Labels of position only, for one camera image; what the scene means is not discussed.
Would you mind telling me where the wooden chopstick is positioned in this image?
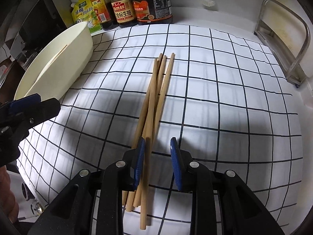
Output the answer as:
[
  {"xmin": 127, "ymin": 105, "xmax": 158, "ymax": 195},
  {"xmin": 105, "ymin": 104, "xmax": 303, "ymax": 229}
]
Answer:
[
  {"xmin": 36, "ymin": 44, "xmax": 68, "ymax": 81},
  {"xmin": 125, "ymin": 57, "xmax": 165, "ymax": 212},
  {"xmin": 140, "ymin": 59, "xmax": 158, "ymax": 230},
  {"xmin": 133, "ymin": 53, "xmax": 175, "ymax": 208},
  {"xmin": 122, "ymin": 53, "xmax": 163, "ymax": 206}
]

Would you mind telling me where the yellow cap soy sauce bottle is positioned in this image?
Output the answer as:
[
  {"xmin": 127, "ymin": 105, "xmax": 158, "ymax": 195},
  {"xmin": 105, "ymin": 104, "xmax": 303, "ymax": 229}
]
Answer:
[{"xmin": 111, "ymin": 0, "xmax": 137, "ymax": 28}]

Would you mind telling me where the white checkered cloth mat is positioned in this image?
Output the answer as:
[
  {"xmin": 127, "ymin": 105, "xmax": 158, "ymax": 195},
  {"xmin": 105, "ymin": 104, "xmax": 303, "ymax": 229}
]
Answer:
[{"xmin": 17, "ymin": 24, "xmax": 303, "ymax": 234}]

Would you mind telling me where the metal rack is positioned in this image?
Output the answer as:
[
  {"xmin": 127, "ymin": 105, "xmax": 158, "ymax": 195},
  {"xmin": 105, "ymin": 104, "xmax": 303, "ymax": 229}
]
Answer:
[{"xmin": 254, "ymin": 0, "xmax": 311, "ymax": 87}]

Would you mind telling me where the black stove top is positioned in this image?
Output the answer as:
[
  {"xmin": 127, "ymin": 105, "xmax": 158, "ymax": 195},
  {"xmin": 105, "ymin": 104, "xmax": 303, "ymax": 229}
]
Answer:
[{"xmin": 5, "ymin": 0, "xmax": 66, "ymax": 70}]

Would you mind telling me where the person left hand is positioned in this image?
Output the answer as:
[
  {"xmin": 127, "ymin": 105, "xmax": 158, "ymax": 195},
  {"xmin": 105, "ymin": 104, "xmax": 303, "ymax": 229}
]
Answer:
[{"xmin": 0, "ymin": 166, "xmax": 19, "ymax": 223}]

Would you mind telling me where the yellow cap vinegar bottle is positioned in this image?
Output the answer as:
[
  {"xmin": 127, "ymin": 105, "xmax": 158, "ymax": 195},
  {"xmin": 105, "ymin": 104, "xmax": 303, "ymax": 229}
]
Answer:
[{"xmin": 90, "ymin": 0, "xmax": 118, "ymax": 30}]

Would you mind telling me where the yellow seasoning pouch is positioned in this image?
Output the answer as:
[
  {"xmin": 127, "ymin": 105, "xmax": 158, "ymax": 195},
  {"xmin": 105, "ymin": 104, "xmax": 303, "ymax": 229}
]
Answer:
[{"xmin": 71, "ymin": 0, "xmax": 102, "ymax": 33}]

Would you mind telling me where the large dark soy sauce jug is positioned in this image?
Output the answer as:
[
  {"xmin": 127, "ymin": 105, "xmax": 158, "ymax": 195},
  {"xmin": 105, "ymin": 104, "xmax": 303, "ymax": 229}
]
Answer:
[{"xmin": 133, "ymin": 0, "xmax": 173, "ymax": 25}]

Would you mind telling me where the white round bowl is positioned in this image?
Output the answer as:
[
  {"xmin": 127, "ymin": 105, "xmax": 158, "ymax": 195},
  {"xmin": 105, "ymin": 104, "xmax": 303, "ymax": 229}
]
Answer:
[{"xmin": 14, "ymin": 22, "xmax": 93, "ymax": 101}]

